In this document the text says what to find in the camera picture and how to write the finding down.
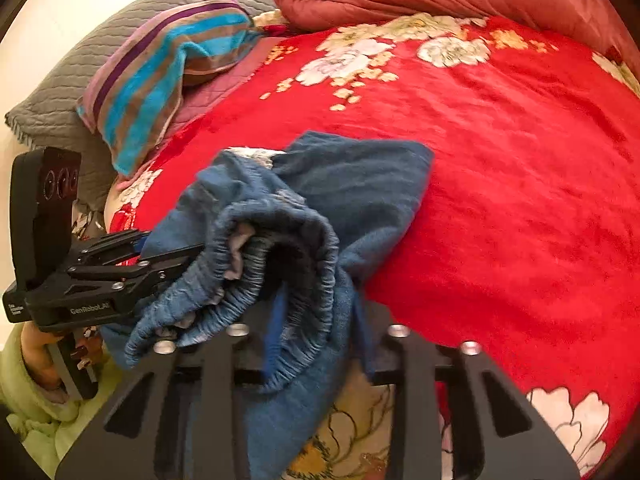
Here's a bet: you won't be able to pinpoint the person's left forearm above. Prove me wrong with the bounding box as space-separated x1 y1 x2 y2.
0 325 126 478

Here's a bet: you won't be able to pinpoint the person's left hand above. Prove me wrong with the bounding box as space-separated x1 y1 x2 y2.
21 321 68 393

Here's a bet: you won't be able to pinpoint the grey quilted pillow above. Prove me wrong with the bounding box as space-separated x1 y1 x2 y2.
4 0 296 211

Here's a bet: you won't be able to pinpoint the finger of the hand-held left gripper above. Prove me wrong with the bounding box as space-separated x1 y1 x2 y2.
67 244 206 288
75 230 151 266

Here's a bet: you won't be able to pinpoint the striped pillow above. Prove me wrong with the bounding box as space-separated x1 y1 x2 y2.
76 0 266 178

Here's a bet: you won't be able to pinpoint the blue pants with lace hem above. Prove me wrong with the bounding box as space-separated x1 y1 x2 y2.
100 131 435 480

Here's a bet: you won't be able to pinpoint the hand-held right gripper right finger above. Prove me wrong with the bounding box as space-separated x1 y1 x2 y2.
352 294 583 480

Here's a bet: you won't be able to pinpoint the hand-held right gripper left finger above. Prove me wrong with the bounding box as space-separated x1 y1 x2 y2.
55 285 291 480

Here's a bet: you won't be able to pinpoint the red floral blanket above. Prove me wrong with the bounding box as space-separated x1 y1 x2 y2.
102 14 640 480

